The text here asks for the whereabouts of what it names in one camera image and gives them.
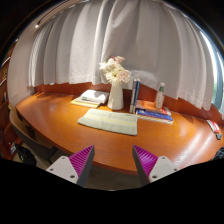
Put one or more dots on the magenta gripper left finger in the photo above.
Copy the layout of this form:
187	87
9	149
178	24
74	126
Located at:
74	168

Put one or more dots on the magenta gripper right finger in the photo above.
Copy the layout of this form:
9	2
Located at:
150	167

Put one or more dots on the light green folded towel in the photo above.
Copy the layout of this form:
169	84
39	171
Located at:
122	123

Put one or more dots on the white bottom flat book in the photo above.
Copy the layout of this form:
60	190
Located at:
155	119

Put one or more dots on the blue flat book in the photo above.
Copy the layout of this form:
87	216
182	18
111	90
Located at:
153	114

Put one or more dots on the orange flat book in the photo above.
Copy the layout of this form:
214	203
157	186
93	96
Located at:
149	108

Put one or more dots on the yellow-green flat book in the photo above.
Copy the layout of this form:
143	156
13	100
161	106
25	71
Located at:
85	103

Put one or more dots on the clear plastic bottle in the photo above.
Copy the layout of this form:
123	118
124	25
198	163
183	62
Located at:
160	96

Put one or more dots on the open white book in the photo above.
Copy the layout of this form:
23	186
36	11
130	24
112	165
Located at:
95	96

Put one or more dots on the white ceramic vase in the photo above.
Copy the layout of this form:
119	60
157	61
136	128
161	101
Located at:
115	101

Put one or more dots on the red small box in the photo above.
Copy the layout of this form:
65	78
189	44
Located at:
213	125

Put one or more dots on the grey upright book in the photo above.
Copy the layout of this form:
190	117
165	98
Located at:
133	95

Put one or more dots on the blue upright book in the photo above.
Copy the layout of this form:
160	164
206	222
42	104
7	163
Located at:
136	95

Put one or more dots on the pale pink flower bouquet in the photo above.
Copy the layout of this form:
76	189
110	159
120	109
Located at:
113	70

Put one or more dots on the white curtain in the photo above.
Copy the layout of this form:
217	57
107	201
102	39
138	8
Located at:
159	44

